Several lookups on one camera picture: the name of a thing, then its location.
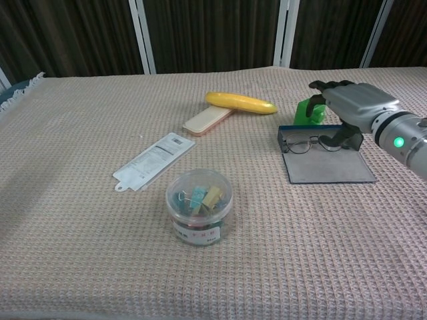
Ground beige waffle weave cloth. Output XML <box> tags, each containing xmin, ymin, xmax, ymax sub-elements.
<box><xmin>0</xmin><ymin>65</ymin><xmax>427</xmax><ymax>320</ymax></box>

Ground white flat plastic packet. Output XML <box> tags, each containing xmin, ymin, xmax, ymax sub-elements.
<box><xmin>112</xmin><ymin>132</ymin><xmax>197</xmax><ymax>193</ymax></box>

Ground white partition frame post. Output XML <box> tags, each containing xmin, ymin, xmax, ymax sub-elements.
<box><xmin>273</xmin><ymin>0</ymin><xmax>300</xmax><ymax>67</ymax></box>
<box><xmin>128</xmin><ymin>0</ymin><xmax>157</xmax><ymax>75</ymax></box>
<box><xmin>360</xmin><ymin>0</ymin><xmax>395</xmax><ymax>69</ymax></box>
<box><xmin>0</xmin><ymin>66</ymin><xmax>11</xmax><ymax>91</ymax></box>

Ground yellow binder clip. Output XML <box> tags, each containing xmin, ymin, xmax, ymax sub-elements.
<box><xmin>201</xmin><ymin>186</ymin><xmax>224</xmax><ymax>211</ymax></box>

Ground blue glasses case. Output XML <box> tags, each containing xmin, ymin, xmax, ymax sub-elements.
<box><xmin>278</xmin><ymin>125</ymin><xmax>378</xmax><ymax>185</ymax></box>

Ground right robot hand grey black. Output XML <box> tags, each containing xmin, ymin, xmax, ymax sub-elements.
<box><xmin>306</xmin><ymin>79</ymin><xmax>400</xmax><ymax>148</ymax></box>

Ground clear jar of binder clips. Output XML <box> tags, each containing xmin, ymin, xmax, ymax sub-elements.
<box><xmin>165</xmin><ymin>168</ymin><xmax>234</xmax><ymax>247</ymax></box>

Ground dark slatted partition panel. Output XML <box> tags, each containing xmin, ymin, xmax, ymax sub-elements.
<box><xmin>289</xmin><ymin>0</ymin><xmax>385</xmax><ymax>70</ymax></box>
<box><xmin>0</xmin><ymin>0</ymin><xmax>145</xmax><ymax>85</ymax></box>
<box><xmin>370</xmin><ymin>0</ymin><xmax>427</xmax><ymax>69</ymax></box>
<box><xmin>142</xmin><ymin>0</ymin><xmax>282</xmax><ymax>74</ymax></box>

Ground green plastic block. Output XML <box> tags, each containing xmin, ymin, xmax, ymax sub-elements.
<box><xmin>293</xmin><ymin>96</ymin><xmax>327</xmax><ymax>126</ymax></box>

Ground wire-frame eyeglasses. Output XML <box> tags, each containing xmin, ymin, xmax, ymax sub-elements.
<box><xmin>283</xmin><ymin>132</ymin><xmax>344</xmax><ymax>155</ymax></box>

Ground beige rectangular pencil case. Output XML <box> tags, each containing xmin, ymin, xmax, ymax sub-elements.
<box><xmin>182</xmin><ymin>105</ymin><xmax>234</xmax><ymax>138</ymax></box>

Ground yellow banana shaped case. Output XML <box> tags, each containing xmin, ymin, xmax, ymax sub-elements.
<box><xmin>205</xmin><ymin>91</ymin><xmax>278</xmax><ymax>116</ymax></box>

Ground blue binder clip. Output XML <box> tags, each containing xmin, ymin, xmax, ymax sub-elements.
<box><xmin>189</xmin><ymin>186</ymin><xmax>209</xmax><ymax>207</ymax></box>

